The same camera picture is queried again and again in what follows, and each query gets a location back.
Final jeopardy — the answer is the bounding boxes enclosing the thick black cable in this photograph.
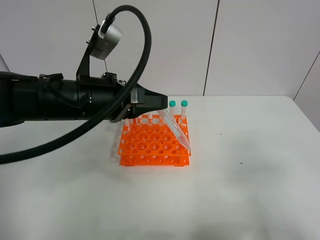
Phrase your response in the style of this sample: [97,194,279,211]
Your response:
[0,5,153,165]

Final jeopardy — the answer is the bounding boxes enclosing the test tube with teal cap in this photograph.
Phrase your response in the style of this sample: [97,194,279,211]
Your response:
[157,109,191,151]

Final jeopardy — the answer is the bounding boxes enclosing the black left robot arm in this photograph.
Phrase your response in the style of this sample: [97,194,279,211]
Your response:
[0,71,125,127]

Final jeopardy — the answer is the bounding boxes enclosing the rack tube far right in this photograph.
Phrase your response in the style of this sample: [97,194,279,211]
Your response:
[180,100,188,120]

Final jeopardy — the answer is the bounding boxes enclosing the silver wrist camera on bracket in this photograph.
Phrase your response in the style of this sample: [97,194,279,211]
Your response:
[76,21,122,85]

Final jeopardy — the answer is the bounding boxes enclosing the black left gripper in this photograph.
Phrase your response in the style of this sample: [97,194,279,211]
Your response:
[76,72,168,123]

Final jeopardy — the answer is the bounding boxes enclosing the orange test tube rack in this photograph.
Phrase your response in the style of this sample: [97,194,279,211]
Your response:
[117,114,191,167]

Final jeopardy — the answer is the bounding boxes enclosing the rack tube front left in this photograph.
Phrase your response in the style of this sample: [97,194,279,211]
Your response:
[124,119,130,127]

